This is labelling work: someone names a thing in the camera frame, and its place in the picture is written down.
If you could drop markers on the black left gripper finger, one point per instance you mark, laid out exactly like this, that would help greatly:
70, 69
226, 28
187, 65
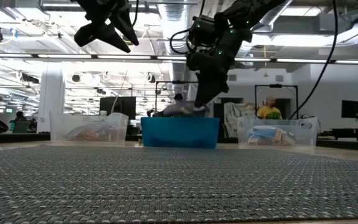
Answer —
124, 23
98, 33

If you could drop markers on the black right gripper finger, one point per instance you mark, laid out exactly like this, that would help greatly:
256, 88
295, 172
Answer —
207, 88
224, 84

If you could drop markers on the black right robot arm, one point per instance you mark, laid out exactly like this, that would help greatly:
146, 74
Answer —
250, 11

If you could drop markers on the blue granola bars pile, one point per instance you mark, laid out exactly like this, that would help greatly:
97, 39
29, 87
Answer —
263, 133

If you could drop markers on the clear bin with blue bars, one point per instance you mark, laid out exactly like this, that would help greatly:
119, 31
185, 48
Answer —
309, 133

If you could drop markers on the clear bin with orange bars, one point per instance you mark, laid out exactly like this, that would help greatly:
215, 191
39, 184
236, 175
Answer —
57, 124

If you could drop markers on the orange granola bars bag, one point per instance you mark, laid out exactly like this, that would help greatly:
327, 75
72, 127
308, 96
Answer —
89, 134

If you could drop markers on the white cloth cover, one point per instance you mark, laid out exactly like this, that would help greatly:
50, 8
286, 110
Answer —
236, 112

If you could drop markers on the person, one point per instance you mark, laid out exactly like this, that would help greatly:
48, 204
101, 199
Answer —
178, 97
269, 112
20, 115

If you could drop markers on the ceiling light strip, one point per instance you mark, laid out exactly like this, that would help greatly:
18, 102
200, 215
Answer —
64, 56

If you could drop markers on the blue plastic bin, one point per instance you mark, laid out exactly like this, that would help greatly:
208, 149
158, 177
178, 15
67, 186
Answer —
179, 132

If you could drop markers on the white pillar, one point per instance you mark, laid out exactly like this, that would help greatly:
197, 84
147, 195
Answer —
51, 93

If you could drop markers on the black computer monitor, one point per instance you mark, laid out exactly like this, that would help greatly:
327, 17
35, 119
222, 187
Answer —
120, 107

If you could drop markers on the grey woven placemat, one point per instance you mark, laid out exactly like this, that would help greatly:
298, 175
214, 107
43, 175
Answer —
179, 183

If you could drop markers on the small black monitor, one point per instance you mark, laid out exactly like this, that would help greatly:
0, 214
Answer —
350, 109

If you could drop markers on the long black table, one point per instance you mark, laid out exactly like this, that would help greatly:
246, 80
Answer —
350, 130

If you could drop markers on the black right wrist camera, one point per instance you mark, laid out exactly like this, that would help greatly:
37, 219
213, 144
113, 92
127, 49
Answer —
202, 31

